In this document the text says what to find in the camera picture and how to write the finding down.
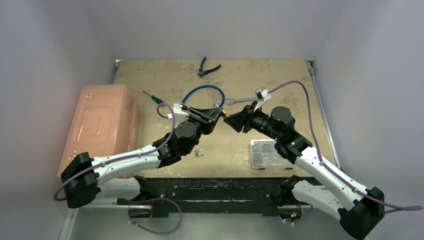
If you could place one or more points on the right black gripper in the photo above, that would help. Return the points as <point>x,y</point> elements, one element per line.
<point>247,119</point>

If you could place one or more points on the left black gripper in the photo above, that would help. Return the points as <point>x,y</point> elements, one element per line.
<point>209,117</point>

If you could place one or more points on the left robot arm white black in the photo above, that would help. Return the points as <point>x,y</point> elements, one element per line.
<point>84,175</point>

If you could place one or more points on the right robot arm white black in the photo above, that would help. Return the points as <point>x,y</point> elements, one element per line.
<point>357,208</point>

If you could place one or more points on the large silver open wrench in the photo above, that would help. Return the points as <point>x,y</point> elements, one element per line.
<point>230,101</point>

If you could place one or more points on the pair of silver keys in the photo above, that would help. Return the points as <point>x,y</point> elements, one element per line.
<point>198,153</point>

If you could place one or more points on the small silver wrench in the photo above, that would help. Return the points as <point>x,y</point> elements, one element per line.
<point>204,76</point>

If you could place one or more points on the clear plastic screw box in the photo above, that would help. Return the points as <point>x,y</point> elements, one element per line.
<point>264,156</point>

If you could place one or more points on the pink plastic storage box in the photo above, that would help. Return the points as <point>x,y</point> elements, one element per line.
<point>105,123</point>

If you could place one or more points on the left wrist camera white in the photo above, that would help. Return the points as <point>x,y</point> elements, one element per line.
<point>178,114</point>

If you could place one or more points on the green handled screwdriver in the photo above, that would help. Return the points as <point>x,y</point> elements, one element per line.
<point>154,98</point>

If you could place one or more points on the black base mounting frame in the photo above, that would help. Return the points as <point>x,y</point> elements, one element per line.
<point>223,195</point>

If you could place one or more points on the aluminium rail frame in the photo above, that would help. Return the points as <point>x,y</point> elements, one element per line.
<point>311,69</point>

